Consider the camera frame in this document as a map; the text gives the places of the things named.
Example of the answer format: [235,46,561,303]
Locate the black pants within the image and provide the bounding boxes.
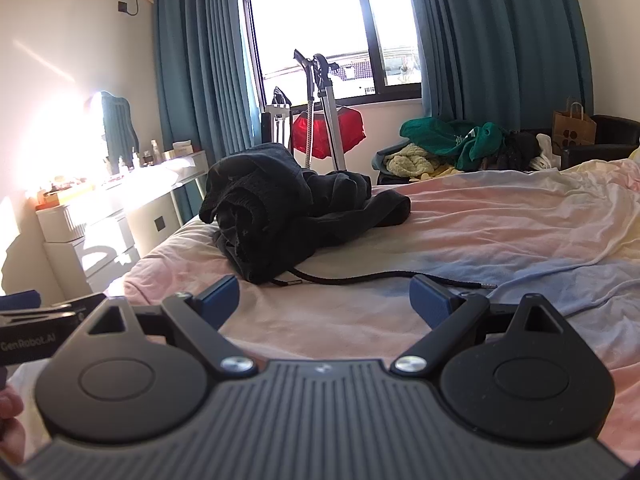
[199,142,498,291]

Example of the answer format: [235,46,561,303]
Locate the person's left hand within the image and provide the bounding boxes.
[0,391,27,466]

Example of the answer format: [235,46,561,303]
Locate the green garment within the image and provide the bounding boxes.
[400,116,508,171]

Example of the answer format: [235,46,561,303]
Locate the white dressing table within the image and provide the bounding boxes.
[35,150,211,261]

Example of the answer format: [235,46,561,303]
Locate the dark clothes pile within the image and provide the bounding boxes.
[480,130,542,173]

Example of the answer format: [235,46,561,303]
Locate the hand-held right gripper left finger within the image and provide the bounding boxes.
[85,275,258,378]

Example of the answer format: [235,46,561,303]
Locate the black framed window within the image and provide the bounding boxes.
[240,0,423,108]

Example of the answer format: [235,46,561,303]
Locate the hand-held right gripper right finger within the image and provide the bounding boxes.
[390,275,568,378]

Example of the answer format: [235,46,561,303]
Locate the blue framed mirror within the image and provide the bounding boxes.
[100,91,141,159]

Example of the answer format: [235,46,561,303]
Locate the red garment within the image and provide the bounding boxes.
[291,106,366,159]

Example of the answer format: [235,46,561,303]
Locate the garment steamer stand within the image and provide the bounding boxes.
[292,49,351,171]

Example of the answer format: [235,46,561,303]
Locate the white drawer unit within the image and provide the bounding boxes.
[42,207,143,293]

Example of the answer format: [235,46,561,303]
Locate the brown paper bag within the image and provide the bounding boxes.
[552,101,597,147]

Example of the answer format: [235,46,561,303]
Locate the pastel bed sheet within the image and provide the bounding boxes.
[122,147,640,461]

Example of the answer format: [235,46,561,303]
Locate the teal curtain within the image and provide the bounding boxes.
[402,0,596,133]
[151,0,266,221]

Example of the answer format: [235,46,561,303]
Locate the black armchair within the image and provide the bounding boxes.
[560,115,640,171]

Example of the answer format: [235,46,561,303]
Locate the yellow knitted cloth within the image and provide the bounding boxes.
[384,143,458,181]

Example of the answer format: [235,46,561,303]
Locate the white ribbed storage box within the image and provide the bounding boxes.
[35,199,103,242]

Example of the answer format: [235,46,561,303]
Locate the white cloth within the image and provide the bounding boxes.
[530,139,562,171]

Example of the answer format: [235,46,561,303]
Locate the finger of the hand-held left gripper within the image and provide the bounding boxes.
[0,294,107,329]

